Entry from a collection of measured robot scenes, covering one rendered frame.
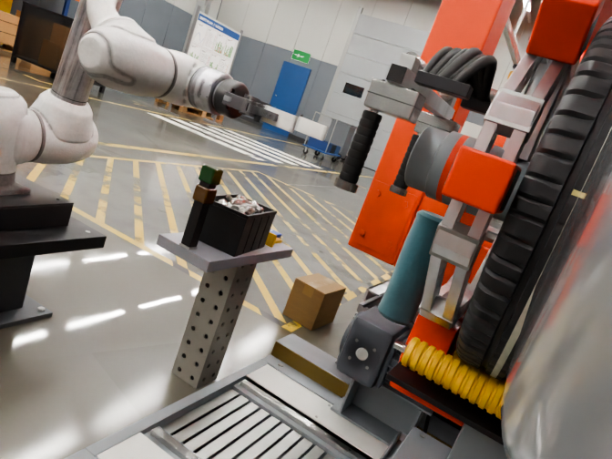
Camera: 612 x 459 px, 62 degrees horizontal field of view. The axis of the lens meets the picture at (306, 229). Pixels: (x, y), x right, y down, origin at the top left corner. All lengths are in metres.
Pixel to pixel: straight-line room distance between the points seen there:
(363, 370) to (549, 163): 0.86
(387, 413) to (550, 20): 1.15
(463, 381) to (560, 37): 0.57
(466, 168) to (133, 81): 0.62
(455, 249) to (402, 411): 0.88
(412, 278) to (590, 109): 0.58
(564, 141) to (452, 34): 0.90
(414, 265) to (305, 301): 1.12
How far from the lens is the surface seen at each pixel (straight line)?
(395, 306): 1.20
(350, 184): 0.93
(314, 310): 2.22
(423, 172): 1.02
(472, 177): 0.70
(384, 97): 0.92
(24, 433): 1.36
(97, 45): 1.00
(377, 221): 1.56
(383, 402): 1.61
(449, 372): 0.96
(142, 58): 1.02
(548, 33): 0.88
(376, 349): 1.39
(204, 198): 1.24
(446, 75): 0.88
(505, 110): 0.80
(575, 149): 0.73
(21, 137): 1.60
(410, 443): 1.32
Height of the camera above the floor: 0.85
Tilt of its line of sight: 12 degrees down
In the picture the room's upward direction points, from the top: 20 degrees clockwise
